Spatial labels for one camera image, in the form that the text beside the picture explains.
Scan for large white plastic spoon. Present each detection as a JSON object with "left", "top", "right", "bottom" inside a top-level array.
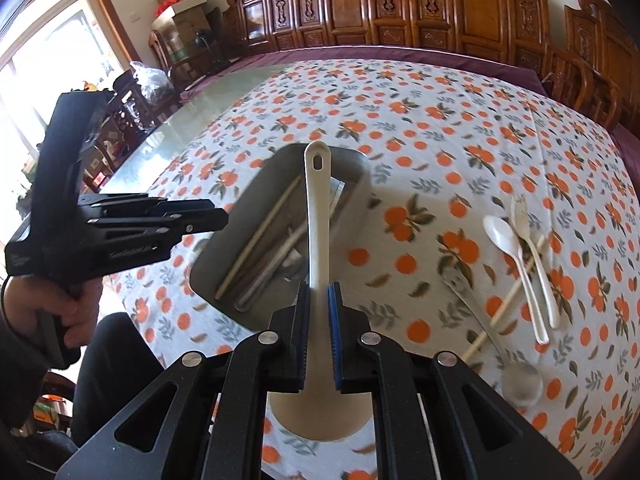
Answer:
[{"left": 270, "top": 141, "right": 371, "bottom": 442}]

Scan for wooden chopstick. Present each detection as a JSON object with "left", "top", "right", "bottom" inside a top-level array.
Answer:
[
  {"left": 459, "top": 234, "right": 548, "bottom": 363},
  {"left": 214, "top": 177, "right": 302, "bottom": 300}
]

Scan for metal smiley face spoon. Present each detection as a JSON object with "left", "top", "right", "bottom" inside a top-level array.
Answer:
[{"left": 442, "top": 266, "right": 544, "bottom": 408}]

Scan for metal fork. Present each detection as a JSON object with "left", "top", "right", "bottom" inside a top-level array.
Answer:
[{"left": 233, "top": 179, "right": 346, "bottom": 311}]

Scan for person's left hand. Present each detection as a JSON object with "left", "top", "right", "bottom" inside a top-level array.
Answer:
[{"left": 2, "top": 276, "right": 103, "bottom": 349}]

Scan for grey metal utensil tray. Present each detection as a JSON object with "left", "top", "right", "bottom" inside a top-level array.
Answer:
[{"left": 190, "top": 143, "right": 371, "bottom": 330}]

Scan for small white plastic spoon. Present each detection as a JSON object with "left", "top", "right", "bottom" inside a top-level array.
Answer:
[{"left": 482, "top": 214, "right": 551, "bottom": 347}]

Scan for white plastic fork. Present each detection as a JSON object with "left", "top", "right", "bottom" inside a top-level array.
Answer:
[{"left": 511, "top": 195, "right": 561, "bottom": 330}]

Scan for stacked cardboard boxes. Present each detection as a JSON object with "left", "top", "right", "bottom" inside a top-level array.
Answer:
[{"left": 152, "top": 0, "right": 209, "bottom": 51}]

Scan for purple table cover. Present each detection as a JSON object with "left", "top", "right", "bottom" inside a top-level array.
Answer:
[{"left": 179, "top": 45, "right": 640, "bottom": 196}]

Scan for carved wooden chair row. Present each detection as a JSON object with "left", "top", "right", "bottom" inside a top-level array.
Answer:
[{"left": 150, "top": 0, "right": 640, "bottom": 131}]

